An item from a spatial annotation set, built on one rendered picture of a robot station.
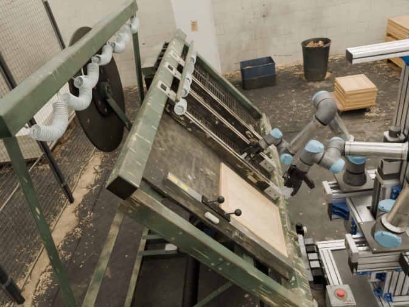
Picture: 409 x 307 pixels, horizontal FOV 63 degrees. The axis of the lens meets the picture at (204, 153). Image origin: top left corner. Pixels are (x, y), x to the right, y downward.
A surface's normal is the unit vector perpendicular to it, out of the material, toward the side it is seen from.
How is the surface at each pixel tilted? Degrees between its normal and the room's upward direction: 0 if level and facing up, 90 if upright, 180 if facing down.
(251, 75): 91
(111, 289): 0
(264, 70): 91
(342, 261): 0
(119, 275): 0
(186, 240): 90
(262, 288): 90
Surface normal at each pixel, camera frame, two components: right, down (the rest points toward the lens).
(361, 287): -0.17, -0.82
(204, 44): -0.02, 0.56
